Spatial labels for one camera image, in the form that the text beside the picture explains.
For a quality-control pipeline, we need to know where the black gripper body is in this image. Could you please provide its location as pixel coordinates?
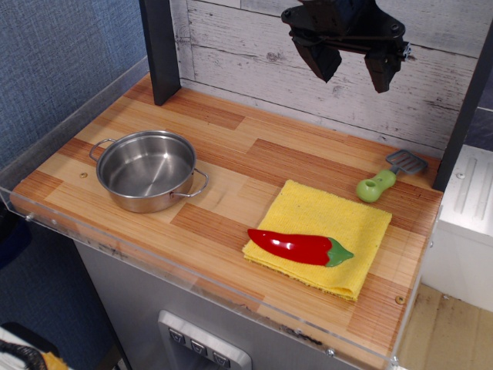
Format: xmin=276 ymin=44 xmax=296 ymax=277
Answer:
xmin=281 ymin=1 xmax=411 ymax=60

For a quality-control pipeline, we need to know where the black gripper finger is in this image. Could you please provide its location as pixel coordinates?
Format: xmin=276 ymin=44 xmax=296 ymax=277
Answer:
xmin=292 ymin=36 xmax=342 ymax=82
xmin=364 ymin=49 xmax=401 ymax=93

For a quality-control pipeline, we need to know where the silver steel pot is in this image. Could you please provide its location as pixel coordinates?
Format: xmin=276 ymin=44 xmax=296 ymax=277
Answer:
xmin=89 ymin=130 xmax=209 ymax=214

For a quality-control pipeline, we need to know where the yellow folded cloth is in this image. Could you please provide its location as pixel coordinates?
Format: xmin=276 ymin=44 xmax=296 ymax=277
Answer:
xmin=243 ymin=180 xmax=392 ymax=301

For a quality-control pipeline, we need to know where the red toy chili pepper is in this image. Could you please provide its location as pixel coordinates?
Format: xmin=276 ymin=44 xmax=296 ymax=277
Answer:
xmin=247 ymin=229 xmax=354 ymax=267

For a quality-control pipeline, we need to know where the white side cabinet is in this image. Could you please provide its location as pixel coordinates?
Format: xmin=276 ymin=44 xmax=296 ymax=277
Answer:
xmin=421 ymin=145 xmax=492 ymax=311

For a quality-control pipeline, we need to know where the grey toy fridge cabinet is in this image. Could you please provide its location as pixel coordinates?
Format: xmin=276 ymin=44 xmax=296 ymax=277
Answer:
xmin=76 ymin=242 xmax=390 ymax=369

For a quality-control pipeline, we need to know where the silver dispenser panel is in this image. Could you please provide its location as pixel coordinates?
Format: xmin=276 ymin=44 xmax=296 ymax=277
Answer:
xmin=158 ymin=310 xmax=253 ymax=369

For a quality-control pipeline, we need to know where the clear acrylic guard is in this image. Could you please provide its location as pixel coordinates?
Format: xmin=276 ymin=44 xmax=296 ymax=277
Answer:
xmin=12 ymin=59 xmax=444 ymax=369

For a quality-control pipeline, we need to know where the yellow object bottom left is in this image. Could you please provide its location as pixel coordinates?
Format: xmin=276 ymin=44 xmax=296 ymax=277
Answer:
xmin=42 ymin=352 xmax=70 ymax=370

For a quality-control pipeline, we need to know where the dark right vertical post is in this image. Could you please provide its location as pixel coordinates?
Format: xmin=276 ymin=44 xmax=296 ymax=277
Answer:
xmin=432 ymin=25 xmax=492 ymax=192

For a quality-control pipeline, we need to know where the green handled toy spatula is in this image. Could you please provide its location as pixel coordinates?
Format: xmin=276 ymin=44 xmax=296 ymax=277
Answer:
xmin=356 ymin=150 xmax=428 ymax=203

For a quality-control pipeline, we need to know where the dark grey vertical post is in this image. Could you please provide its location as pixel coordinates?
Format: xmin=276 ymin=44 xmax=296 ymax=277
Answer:
xmin=139 ymin=0 xmax=181 ymax=106

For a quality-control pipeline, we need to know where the black braided cable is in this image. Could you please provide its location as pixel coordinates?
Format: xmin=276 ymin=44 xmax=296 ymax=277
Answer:
xmin=0 ymin=338 xmax=43 ymax=370

